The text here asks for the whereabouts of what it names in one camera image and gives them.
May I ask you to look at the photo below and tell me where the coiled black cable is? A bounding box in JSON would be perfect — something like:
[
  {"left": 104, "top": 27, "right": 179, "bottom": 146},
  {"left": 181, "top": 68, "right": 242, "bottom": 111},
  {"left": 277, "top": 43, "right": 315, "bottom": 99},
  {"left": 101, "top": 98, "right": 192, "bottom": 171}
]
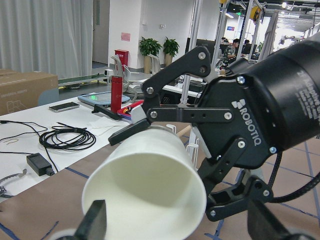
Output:
[{"left": 38, "top": 121, "right": 97, "bottom": 151}]

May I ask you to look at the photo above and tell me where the smartphone on table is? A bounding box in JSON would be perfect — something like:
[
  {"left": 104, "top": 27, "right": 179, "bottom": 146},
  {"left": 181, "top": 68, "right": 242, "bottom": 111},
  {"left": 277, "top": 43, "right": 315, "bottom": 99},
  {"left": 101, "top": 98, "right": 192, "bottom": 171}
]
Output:
[{"left": 48, "top": 102, "right": 80, "bottom": 113}]

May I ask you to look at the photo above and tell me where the blue teach pendant tablet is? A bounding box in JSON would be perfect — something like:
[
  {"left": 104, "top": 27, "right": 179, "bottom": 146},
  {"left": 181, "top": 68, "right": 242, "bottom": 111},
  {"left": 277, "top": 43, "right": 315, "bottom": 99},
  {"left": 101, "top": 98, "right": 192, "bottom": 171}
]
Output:
[{"left": 77, "top": 91, "right": 131, "bottom": 106}]

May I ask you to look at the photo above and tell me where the wooden dowel rod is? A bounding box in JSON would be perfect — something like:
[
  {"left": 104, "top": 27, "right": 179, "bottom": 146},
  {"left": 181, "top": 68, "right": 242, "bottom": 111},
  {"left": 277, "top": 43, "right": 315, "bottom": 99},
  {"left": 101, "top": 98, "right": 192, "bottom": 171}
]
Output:
[{"left": 177, "top": 125, "right": 191, "bottom": 137}]

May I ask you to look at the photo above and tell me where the cardboard box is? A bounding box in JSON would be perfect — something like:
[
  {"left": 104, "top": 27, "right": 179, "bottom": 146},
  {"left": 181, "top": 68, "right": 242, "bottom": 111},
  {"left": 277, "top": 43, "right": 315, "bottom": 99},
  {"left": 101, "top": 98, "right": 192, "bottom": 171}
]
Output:
[{"left": 0, "top": 71, "right": 59, "bottom": 115}]

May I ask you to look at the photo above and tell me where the white plastic cup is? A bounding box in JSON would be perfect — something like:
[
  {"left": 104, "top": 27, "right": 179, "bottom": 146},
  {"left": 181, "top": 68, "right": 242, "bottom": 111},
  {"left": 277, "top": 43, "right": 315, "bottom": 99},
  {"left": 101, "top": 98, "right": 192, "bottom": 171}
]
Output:
[{"left": 82, "top": 125, "right": 207, "bottom": 240}]

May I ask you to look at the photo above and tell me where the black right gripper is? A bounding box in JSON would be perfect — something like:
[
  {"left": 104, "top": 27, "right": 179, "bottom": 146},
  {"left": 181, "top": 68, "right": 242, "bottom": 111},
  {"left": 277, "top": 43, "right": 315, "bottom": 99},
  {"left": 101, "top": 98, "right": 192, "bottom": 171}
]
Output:
[{"left": 108, "top": 40, "right": 320, "bottom": 222}]

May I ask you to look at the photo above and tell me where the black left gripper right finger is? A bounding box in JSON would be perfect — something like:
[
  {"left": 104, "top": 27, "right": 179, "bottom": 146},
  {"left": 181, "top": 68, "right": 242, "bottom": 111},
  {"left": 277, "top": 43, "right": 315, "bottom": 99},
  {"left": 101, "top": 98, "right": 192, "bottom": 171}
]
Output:
[{"left": 247, "top": 200, "right": 292, "bottom": 240}]

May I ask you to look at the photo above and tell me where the black power adapter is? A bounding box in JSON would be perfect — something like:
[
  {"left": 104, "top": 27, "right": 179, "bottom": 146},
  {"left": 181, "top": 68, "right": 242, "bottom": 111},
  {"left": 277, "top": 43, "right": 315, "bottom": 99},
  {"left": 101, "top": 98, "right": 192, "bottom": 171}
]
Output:
[{"left": 26, "top": 153, "right": 55, "bottom": 176}]

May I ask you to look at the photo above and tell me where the red water bottle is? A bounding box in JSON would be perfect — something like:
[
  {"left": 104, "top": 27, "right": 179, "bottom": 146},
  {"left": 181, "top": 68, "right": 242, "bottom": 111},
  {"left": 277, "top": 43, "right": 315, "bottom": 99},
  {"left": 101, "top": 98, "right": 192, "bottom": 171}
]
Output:
[{"left": 110, "top": 76, "right": 123, "bottom": 113}]

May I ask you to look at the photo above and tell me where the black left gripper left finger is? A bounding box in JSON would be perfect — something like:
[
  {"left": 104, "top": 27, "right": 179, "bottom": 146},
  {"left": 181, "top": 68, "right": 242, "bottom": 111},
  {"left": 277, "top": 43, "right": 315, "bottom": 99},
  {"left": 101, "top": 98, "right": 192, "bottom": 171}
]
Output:
[{"left": 74, "top": 200, "right": 107, "bottom": 240}]

